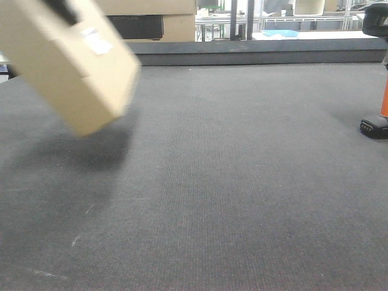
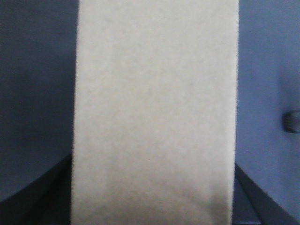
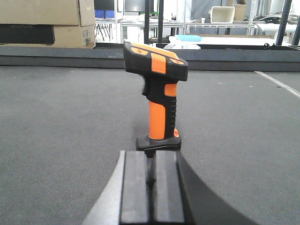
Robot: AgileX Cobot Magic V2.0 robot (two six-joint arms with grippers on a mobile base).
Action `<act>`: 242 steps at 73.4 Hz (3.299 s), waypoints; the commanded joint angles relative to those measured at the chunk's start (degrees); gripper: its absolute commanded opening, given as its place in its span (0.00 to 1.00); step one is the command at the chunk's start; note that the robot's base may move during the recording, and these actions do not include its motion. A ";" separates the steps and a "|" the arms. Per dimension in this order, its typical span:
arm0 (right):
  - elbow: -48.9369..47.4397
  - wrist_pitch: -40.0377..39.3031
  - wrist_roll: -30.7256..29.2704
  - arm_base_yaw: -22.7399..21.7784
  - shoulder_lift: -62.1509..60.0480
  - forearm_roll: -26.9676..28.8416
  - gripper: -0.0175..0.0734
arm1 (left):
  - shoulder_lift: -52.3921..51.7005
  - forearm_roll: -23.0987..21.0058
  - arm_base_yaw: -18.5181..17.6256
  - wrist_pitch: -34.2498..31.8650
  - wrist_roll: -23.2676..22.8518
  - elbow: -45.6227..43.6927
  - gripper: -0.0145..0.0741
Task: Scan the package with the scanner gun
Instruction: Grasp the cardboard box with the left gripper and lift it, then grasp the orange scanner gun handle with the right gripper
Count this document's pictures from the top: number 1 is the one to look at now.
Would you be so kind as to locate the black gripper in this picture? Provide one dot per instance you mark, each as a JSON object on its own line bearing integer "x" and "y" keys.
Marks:
{"x": 375, "y": 16}

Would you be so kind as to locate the orange black barcode scanner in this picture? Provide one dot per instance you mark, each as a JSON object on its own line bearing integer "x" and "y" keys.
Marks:
{"x": 375, "y": 126}

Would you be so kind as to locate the tan cardboard package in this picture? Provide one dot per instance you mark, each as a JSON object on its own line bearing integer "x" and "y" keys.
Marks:
{"x": 85, "y": 71}

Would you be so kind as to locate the large cardboard box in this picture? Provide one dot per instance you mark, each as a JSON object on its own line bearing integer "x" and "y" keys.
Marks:
{"x": 152, "y": 21}

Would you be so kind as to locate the white plastic bin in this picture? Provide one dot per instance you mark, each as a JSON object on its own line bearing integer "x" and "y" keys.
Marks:
{"x": 308, "y": 7}

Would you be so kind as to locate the blue tray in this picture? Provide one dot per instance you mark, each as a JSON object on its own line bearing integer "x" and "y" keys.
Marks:
{"x": 281, "y": 34}

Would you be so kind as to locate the white workbench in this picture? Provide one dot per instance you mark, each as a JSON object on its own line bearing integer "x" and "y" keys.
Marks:
{"x": 327, "y": 26}

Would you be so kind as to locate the black table edge rail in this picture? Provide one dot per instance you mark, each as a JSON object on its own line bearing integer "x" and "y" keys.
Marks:
{"x": 262, "y": 52}

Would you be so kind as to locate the black metal post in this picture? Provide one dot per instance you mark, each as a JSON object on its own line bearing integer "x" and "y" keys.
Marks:
{"x": 250, "y": 18}

